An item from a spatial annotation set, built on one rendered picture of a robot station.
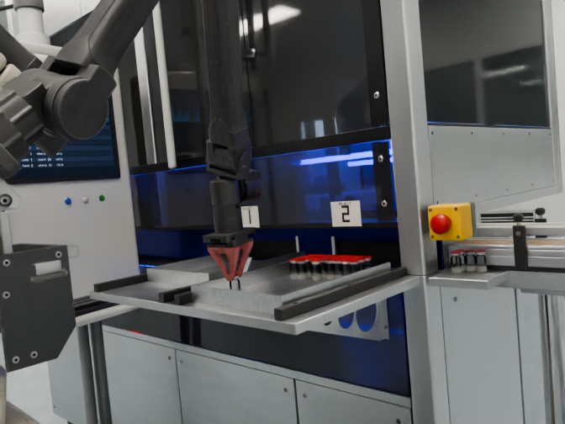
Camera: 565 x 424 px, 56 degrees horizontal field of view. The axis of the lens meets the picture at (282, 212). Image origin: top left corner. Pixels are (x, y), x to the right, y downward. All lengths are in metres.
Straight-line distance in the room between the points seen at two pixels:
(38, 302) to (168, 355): 1.16
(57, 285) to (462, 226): 0.75
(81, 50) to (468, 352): 1.08
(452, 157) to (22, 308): 0.95
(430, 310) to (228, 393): 0.77
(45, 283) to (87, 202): 0.96
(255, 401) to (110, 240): 0.69
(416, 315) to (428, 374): 0.13
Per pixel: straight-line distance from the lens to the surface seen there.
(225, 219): 1.06
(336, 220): 1.29
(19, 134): 0.70
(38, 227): 1.69
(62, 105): 0.71
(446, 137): 1.30
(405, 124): 1.18
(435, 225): 1.11
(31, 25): 1.86
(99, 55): 0.76
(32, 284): 0.83
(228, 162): 1.04
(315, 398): 1.48
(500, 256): 1.22
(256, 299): 0.97
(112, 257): 1.83
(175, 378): 1.96
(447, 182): 1.28
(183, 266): 1.52
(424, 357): 1.24
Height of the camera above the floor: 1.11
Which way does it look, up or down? 3 degrees down
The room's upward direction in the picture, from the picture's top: 5 degrees counter-clockwise
